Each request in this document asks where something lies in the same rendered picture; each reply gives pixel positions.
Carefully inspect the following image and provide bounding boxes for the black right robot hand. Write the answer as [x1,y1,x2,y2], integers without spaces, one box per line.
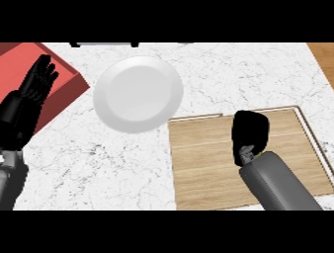
[230,110,271,167]

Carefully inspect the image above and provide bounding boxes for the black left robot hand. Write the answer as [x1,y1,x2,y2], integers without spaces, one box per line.
[0,53,60,152]

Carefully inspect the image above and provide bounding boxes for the wooden tray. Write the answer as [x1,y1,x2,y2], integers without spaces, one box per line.
[166,105,334,211]

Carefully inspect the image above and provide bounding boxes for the white oval plate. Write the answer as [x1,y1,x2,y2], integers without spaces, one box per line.
[91,55,184,134]

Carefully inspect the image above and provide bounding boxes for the red square box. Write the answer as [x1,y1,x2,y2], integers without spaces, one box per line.
[0,42,91,135]

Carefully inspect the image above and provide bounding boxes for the pale appliance with black feet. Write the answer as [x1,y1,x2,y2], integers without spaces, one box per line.
[67,42,141,48]

